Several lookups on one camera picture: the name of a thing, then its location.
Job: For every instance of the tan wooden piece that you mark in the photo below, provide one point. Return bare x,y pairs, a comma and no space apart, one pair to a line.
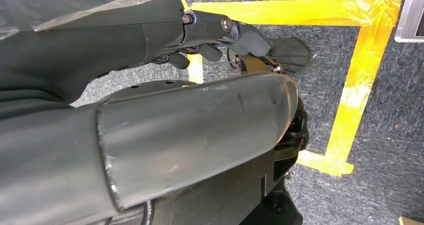
410,221

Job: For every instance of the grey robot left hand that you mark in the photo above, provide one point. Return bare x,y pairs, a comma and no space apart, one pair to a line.
182,134

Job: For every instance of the yellow tape outline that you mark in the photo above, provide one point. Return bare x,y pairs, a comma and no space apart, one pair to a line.
281,13

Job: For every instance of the black robot leg and foot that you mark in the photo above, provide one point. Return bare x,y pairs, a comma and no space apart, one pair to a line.
290,54

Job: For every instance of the silver box yellow label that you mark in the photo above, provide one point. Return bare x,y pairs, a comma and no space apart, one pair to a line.
409,21

